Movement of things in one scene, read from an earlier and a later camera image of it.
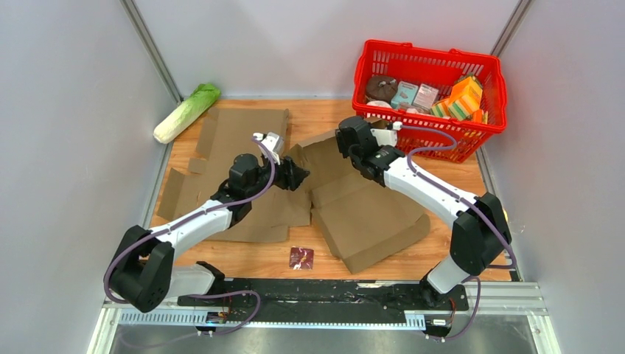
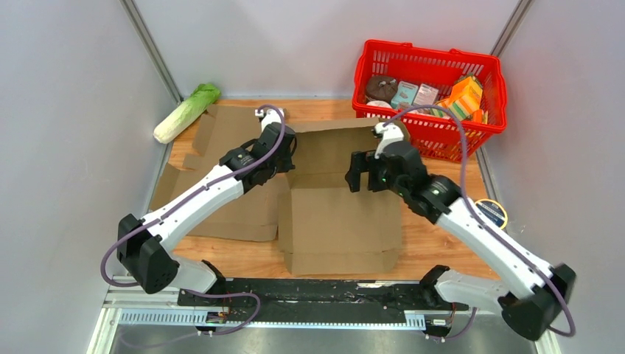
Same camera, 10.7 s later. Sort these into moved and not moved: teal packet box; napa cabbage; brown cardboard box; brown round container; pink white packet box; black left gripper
Moved: black left gripper; brown cardboard box
Not moved: teal packet box; napa cabbage; brown round container; pink white packet box
